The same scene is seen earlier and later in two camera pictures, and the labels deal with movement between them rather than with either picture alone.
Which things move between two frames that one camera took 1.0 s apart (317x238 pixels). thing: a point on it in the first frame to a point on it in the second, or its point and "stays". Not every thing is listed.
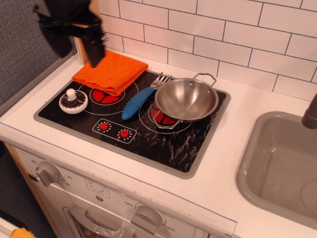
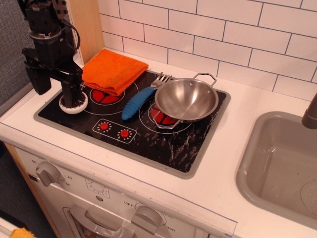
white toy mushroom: (73, 102) stays
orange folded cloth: (111, 74) stays
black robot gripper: (62, 19) to (55, 58)
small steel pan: (184, 100) stays
